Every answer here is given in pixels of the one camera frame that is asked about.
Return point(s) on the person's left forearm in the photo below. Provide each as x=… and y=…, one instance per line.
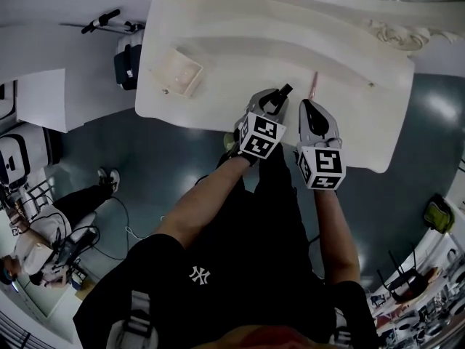
x=203, y=202

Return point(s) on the person's left yellow-green shoe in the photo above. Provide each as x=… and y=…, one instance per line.
x=230, y=142

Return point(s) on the white ornate dressing table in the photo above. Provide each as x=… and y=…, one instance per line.
x=236, y=24

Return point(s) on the small black tube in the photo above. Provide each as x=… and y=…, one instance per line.
x=286, y=89

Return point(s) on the white cabinet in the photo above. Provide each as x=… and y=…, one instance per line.
x=41, y=100

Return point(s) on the person's black trousers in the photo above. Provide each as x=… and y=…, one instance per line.
x=276, y=195

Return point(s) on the person's black t-shirt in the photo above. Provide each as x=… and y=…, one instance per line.
x=225, y=285

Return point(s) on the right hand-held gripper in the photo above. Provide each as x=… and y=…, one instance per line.
x=323, y=165

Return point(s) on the person's right forearm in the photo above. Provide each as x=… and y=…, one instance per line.
x=336, y=238

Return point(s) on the black scooter suitcase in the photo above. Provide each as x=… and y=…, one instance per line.
x=127, y=64

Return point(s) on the small white tray box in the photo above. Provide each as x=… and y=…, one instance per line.
x=178, y=71

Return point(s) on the black metal chair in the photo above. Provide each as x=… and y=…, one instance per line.
x=407, y=284

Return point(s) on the grey office chair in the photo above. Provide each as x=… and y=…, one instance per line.
x=81, y=231

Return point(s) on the white black-trimmed machine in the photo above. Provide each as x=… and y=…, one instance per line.
x=12, y=158

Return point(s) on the pink pencil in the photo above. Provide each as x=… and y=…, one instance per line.
x=313, y=86

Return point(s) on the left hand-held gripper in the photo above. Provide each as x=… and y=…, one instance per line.
x=261, y=136

